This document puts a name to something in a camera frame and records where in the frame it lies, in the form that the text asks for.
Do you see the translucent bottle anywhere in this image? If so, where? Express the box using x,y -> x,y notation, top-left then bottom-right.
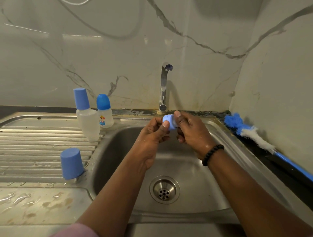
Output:
73,87 -> 92,113
76,109 -> 101,143

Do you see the stainless steel sink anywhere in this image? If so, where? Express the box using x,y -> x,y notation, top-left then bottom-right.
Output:
0,112 -> 313,228

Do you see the person's left forearm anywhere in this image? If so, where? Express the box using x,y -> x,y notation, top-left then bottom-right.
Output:
76,159 -> 155,237

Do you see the pink shirt sleeve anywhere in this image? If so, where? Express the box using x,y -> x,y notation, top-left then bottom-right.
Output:
51,223 -> 98,237

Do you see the black bead bracelet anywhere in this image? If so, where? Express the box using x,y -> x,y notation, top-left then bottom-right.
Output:
201,144 -> 226,167

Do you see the blue collar ring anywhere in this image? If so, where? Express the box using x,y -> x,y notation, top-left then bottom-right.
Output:
162,113 -> 178,131

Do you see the cartoon print baby bottle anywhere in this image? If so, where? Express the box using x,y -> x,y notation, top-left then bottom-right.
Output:
96,94 -> 114,129

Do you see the blue cylindrical bottle cap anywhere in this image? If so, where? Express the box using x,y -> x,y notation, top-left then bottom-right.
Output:
60,147 -> 86,180

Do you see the metal sink drain strainer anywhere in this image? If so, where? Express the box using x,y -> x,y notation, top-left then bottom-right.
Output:
149,175 -> 181,204

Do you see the translucent bottle front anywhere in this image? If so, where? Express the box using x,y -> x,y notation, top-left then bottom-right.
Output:
73,87 -> 92,113

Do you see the blue and white bottle brush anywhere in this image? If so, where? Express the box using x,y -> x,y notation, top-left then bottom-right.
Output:
224,113 -> 313,181

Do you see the chrome sink faucet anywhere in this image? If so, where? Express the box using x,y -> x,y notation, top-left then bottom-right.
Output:
158,63 -> 174,113

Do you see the person's right forearm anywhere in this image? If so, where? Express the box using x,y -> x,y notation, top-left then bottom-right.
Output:
205,149 -> 313,237

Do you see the white cable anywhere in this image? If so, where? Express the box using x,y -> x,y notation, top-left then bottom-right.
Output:
59,0 -> 94,6

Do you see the person's left hand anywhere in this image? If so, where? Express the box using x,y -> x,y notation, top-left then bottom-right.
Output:
129,116 -> 172,171

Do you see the person's right hand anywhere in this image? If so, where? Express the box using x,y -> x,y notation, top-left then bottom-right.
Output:
173,110 -> 219,161

